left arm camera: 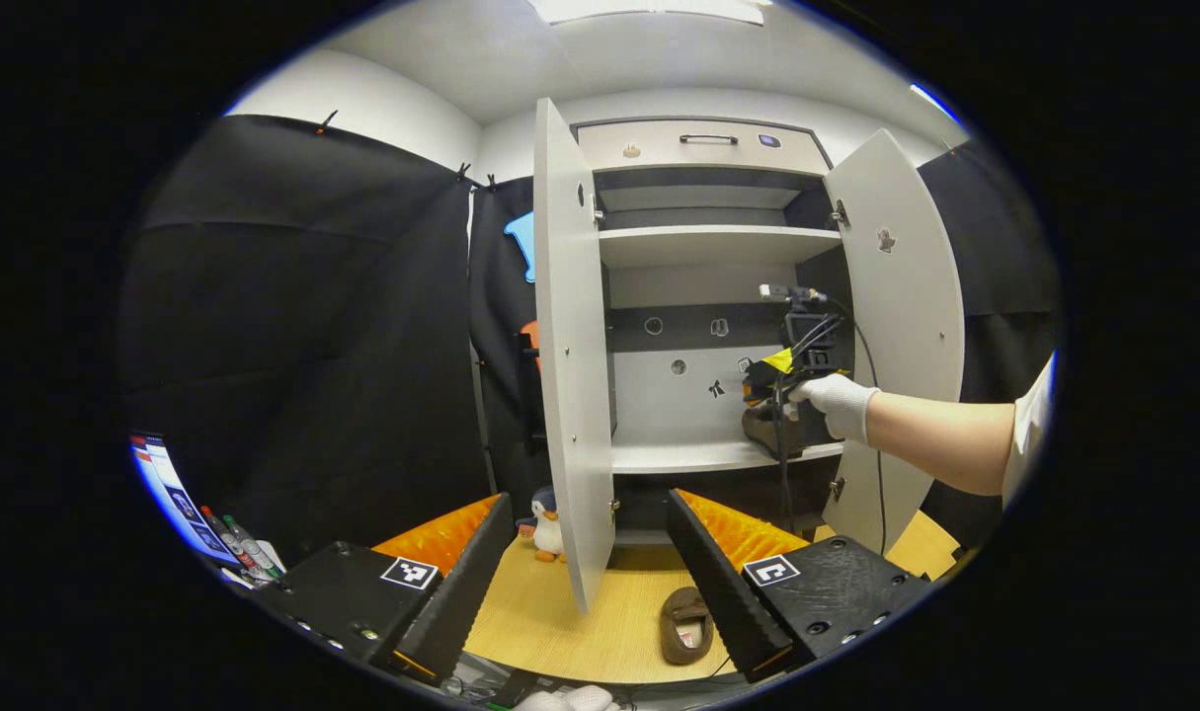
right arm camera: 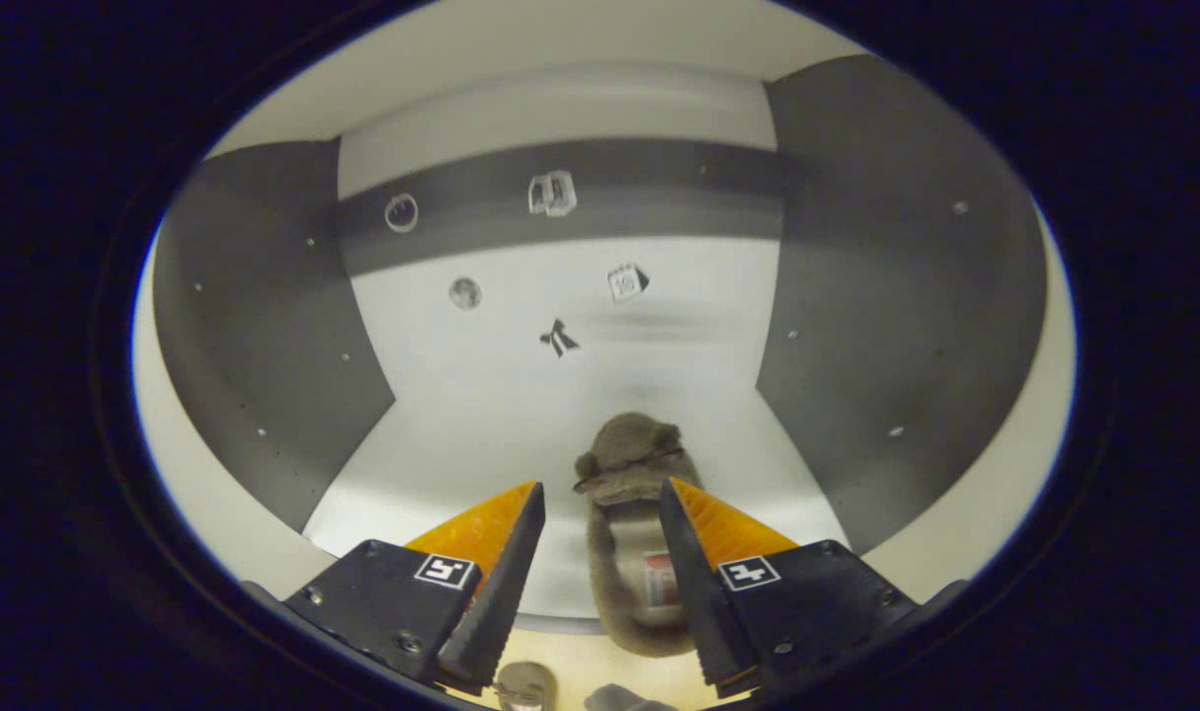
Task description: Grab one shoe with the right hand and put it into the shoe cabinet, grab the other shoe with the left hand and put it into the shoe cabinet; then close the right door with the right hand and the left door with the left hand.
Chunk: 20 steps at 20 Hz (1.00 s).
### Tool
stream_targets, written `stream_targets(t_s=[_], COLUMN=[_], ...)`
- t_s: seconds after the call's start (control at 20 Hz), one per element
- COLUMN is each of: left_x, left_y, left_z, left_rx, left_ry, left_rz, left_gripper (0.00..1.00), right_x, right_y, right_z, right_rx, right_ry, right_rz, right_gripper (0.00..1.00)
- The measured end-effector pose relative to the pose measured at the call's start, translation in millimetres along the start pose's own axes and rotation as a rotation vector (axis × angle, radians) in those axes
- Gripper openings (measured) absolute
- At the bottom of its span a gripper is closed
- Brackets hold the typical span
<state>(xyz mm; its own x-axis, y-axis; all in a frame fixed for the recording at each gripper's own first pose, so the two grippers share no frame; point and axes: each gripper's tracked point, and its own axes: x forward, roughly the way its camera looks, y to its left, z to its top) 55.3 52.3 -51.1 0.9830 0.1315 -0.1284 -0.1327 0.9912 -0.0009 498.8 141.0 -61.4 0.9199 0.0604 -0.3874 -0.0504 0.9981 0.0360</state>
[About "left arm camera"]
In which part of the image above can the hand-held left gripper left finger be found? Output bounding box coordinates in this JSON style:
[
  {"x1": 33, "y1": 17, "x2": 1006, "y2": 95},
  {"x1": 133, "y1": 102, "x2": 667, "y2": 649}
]
[{"x1": 254, "y1": 492, "x2": 515, "y2": 687}]

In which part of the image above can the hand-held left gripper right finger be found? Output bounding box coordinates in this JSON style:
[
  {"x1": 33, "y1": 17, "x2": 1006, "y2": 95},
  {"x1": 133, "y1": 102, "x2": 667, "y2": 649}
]
[{"x1": 667, "y1": 489, "x2": 941, "y2": 684}]

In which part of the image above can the brown fluffy shoe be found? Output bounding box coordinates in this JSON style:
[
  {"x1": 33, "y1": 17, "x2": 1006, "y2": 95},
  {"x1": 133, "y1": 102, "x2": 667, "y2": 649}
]
[
  {"x1": 741, "y1": 403, "x2": 808, "y2": 461},
  {"x1": 659, "y1": 587, "x2": 716, "y2": 667}
]

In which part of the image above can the white shoe cabinet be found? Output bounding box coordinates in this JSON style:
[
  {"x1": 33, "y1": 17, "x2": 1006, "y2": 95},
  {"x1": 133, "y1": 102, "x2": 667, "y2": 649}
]
[{"x1": 575, "y1": 117, "x2": 847, "y2": 549}]

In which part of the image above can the white shoe cabinet door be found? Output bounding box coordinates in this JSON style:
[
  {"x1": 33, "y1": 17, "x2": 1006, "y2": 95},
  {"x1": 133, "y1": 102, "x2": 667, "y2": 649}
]
[
  {"x1": 822, "y1": 128, "x2": 966, "y2": 554},
  {"x1": 532, "y1": 97, "x2": 617, "y2": 615}
]

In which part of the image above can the white cabinet drawer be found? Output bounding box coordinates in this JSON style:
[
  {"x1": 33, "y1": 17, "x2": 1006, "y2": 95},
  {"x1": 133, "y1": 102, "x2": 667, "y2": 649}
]
[{"x1": 577, "y1": 120, "x2": 831, "y2": 177}]

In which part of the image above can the penguin plush toy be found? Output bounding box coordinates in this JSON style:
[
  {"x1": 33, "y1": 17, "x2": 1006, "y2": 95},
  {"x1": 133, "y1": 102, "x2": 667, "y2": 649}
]
[{"x1": 517, "y1": 486, "x2": 566, "y2": 564}]

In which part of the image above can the white shirt sleeve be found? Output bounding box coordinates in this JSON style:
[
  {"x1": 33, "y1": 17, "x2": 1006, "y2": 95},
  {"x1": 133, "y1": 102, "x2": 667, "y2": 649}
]
[{"x1": 1001, "y1": 351, "x2": 1058, "y2": 510}]

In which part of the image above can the black backdrop cloth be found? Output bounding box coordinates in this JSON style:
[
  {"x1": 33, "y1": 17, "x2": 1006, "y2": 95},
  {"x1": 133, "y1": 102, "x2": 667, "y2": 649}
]
[{"x1": 116, "y1": 114, "x2": 1063, "y2": 574}]

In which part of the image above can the computer monitor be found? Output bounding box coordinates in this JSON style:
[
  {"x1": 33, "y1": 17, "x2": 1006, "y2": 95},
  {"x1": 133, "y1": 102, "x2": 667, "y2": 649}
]
[{"x1": 128, "y1": 433, "x2": 240, "y2": 569}]

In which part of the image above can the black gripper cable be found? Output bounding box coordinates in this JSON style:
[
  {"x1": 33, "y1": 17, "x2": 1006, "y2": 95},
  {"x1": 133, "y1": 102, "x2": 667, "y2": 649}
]
[{"x1": 769, "y1": 301, "x2": 889, "y2": 556}]

